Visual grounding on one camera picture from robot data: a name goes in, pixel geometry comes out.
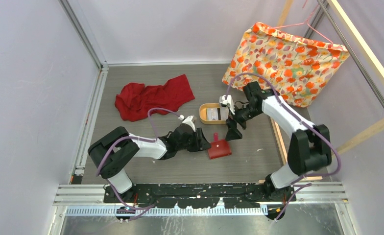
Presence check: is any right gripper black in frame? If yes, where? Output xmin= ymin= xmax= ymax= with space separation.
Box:
xmin=225 ymin=102 xmax=262 ymax=141

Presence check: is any red card holder wallet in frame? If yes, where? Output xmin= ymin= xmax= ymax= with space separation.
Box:
xmin=207 ymin=133 xmax=232 ymax=160

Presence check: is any yellow oval tray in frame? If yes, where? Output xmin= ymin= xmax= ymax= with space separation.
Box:
xmin=199 ymin=103 xmax=229 ymax=125

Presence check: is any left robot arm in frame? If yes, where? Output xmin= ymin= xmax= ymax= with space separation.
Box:
xmin=88 ymin=123 xmax=211 ymax=203

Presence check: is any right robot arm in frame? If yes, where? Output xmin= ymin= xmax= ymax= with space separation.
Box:
xmin=219 ymin=82 xmax=332 ymax=201

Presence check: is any white numbered card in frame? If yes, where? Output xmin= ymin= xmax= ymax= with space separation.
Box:
xmin=206 ymin=108 xmax=221 ymax=121

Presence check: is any red cloth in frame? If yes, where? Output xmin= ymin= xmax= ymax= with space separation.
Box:
xmin=115 ymin=74 xmax=195 ymax=122

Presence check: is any floral fabric bag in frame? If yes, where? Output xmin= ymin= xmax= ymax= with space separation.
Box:
xmin=222 ymin=22 xmax=350 ymax=108

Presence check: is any pink clothes hanger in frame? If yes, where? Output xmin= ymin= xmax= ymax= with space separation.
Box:
xmin=273 ymin=0 xmax=334 ymax=44

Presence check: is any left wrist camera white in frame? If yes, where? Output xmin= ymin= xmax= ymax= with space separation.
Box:
xmin=178 ymin=115 xmax=196 ymax=132

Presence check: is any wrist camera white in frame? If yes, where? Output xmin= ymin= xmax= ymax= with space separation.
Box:
xmin=219 ymin=95 xmax=235 ymax=115
xmin=178 ymin=115 xmax=196 ymax=132

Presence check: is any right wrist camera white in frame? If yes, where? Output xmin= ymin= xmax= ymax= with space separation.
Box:
xmin=219 ymin=95 xmax=235 ymax=115

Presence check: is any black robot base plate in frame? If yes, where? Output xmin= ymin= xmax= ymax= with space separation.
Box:
xmin=103 ymin=183 xmax=295 ymax=209

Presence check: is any aluminium frame rail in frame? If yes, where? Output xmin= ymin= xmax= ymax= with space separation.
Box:
xmin=52 ymin=0 xmax=384 ymax=235

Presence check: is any wooden frame rack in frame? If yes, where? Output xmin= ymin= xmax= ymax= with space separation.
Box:
xmin=258 ymin=0 xmax=384 ymax=184

